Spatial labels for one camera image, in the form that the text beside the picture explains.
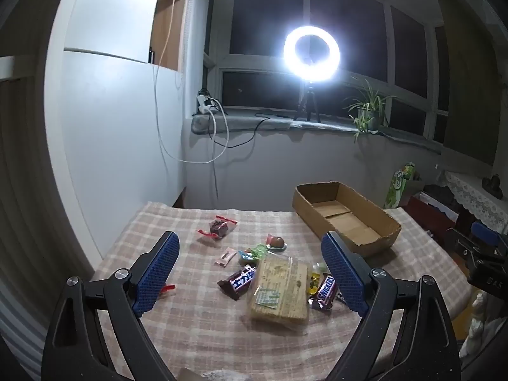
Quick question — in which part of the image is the brown cardboard box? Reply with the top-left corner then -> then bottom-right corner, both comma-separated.
292,182 -> 402,258

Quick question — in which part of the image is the white lace cloth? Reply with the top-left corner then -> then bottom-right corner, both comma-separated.
442,170 -> 508,227

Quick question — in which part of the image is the small pink sachet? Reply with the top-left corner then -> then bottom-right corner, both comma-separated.
214,247 -> 238,266

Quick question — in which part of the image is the white framed window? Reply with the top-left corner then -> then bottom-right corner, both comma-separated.
204,0 -> 453,144

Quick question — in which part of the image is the white ring light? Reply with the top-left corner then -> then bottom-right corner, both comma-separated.
283,25 -> 342,85

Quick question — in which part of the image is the white power strip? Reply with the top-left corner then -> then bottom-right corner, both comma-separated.
196,93 -> 217,115

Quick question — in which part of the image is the yellow candy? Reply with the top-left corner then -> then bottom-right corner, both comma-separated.
309,262 -> 324,296

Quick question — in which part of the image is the white cabinet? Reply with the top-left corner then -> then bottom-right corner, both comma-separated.
45,0 -> 187,271

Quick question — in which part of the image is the green printed carton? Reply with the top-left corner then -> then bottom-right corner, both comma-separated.
384,162 -> 417,209

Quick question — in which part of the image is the large clear cracker packet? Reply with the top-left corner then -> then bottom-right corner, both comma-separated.
247,255 -> 311,332

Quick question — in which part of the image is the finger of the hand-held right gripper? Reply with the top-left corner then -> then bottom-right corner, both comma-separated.
444,227 -> 483,266
470,221 -> 508,255

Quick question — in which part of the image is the black cable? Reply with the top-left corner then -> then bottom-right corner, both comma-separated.
208,113 -> 296,149

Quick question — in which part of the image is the white figurine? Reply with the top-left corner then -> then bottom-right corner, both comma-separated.
458,291 -> 491,360

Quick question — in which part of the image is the white cable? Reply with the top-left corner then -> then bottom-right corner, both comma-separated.
153,0 -> 231,165

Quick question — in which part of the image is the potted spider plant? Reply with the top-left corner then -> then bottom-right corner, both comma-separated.
343,77 -> 398,144

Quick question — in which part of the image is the checked pink tablecloth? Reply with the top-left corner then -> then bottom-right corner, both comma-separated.
89,200 -> 473,381

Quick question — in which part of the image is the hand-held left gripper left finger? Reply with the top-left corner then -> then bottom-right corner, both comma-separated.
42,230 -> 183,381

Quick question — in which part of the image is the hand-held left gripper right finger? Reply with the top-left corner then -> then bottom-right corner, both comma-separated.
321,231 -> 463,381

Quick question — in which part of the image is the brown chocolate bar white script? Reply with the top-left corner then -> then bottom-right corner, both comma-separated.
217,264 -> 258,301

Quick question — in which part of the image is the brown chocolate bar blue logo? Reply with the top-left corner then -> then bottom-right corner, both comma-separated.
309,273 -> 338,311

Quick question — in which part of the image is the green candy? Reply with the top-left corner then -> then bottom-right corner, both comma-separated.
237,244 -> 271,267

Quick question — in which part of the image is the black tripod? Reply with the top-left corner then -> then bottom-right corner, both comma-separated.
293,81 -> 322,124

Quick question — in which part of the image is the dark figurine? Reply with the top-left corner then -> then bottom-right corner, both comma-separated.
482,174 -> 504,198

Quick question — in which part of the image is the red cardboard box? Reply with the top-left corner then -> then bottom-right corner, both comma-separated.
405,192 -> 461,243

